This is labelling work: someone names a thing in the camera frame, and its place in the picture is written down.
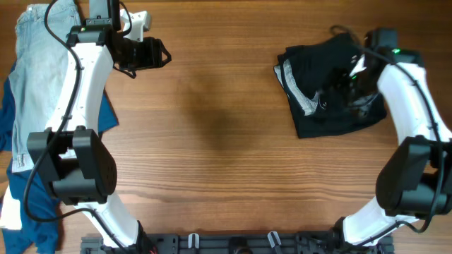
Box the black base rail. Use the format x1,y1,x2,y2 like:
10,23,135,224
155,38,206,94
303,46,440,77
80,231,395,254

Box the black shorts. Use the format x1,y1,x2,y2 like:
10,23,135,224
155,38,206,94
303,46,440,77
273,33,387,139

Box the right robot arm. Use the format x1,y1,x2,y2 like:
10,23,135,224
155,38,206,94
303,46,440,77
318,48,451,253

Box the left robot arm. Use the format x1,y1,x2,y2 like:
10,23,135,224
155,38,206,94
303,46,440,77
27,25,172,253

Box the dark blue shirt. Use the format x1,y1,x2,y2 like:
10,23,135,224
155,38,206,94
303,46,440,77
1,77,119,253

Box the light blue denim shorts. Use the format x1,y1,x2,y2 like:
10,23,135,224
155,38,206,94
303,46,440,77
8,4,69,173

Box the white cloth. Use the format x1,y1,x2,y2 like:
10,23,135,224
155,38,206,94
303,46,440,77
1,186,22,231

